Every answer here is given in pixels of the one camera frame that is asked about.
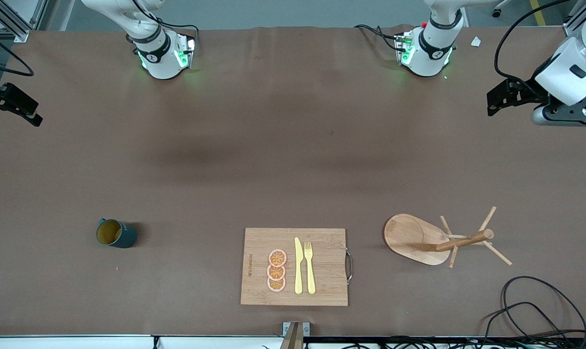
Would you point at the aluminium frame profile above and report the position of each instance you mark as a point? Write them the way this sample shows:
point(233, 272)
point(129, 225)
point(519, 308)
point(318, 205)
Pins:
point(572, 26)
point(11, 29)

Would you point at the wooden cup rack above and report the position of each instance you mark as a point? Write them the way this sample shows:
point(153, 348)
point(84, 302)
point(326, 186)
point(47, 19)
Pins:
point(409, 237)

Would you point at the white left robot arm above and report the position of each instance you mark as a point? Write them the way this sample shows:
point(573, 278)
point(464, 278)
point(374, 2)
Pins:
point(431, 53)

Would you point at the white paper scrap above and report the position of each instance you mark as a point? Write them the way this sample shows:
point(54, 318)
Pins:
point(476, 41)

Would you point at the orange slice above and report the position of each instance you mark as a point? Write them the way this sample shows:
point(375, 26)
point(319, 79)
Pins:
point(277, 258)
point(276, 286)
point(276, 273)

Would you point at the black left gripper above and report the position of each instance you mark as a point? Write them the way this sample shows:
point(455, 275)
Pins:
point(527, 93)

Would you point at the dark teal cup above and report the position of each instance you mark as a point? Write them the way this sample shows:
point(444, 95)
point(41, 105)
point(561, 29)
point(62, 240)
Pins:
point(125, 236)

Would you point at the yellow plastic fork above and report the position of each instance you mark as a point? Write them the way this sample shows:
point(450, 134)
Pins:
point(310, 276)

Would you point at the yellow plastic knife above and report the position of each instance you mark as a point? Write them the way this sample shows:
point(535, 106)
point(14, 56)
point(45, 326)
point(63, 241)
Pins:
point(298, 271)

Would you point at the wooden cutting board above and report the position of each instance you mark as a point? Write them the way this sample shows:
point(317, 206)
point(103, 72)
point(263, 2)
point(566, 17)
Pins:
point(327, 291)

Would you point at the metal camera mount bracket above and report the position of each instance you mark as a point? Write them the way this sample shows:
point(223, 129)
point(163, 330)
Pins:
point(295, 329)

